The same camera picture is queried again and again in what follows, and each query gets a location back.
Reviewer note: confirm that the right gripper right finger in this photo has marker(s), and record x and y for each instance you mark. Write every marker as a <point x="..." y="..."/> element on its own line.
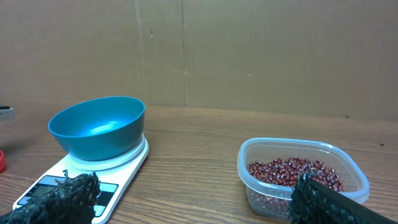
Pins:
<point x="313" y="203"/>

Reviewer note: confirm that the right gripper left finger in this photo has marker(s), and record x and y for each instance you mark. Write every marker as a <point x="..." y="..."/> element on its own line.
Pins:
<point x="71" y="202"/>

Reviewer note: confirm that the red plastic measuring scoop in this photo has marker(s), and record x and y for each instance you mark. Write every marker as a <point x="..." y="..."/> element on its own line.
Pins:
<point x="2" y="161"/>

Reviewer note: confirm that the white digital kitchen scale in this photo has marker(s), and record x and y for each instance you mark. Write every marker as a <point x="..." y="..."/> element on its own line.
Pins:
<point x="115" y="175"/>

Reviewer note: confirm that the teal plastic bowl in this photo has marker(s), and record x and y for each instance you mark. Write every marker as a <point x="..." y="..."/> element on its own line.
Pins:
<point x="99" y="129"/>

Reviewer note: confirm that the red adzuki beans in container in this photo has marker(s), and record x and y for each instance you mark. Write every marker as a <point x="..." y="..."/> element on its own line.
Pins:
<point x="286" y="172"/>

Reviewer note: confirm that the clear plastic food container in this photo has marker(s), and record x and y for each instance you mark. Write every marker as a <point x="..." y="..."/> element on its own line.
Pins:
<point x="272" y="200"/>

